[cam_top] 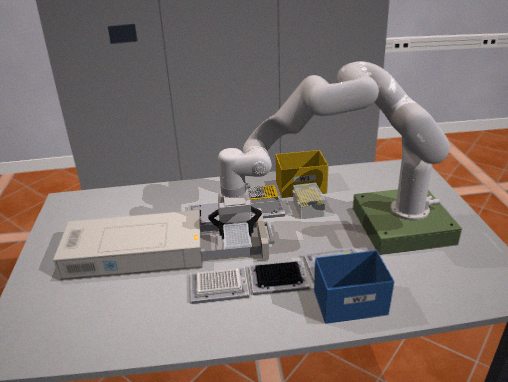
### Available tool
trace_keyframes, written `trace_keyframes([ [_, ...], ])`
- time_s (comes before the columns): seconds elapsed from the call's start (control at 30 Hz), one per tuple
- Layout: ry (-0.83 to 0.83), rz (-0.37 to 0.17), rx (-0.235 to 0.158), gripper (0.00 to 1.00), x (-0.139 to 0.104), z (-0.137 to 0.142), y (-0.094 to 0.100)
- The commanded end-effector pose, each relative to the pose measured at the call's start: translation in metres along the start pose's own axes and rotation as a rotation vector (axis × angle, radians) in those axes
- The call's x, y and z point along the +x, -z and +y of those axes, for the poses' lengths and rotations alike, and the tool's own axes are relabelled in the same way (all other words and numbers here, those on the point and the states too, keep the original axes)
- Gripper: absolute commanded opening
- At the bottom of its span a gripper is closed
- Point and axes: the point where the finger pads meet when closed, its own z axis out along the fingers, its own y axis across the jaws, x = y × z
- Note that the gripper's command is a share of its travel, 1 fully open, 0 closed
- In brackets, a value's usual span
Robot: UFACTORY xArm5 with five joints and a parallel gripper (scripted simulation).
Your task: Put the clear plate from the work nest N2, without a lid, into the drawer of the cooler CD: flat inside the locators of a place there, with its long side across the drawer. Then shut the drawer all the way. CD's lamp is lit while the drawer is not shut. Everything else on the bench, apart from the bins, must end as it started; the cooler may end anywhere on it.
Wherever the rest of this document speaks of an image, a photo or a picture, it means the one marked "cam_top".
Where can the black well plate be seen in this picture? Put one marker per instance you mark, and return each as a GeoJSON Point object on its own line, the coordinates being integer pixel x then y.
{"type": "Point", "coordinates": [278, 274]}

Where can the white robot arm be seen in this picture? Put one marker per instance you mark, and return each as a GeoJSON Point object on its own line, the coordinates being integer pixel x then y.
{"type": "Point", "coordinates": [369, 84]}

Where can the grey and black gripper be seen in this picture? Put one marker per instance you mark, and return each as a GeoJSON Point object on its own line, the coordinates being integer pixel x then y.
{"type": "Point", "coordinates": [237, 217]}

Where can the blue open-top box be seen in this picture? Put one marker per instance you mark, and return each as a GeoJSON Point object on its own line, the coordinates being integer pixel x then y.
{"type": "Point", "coordinates": [367, 286]}

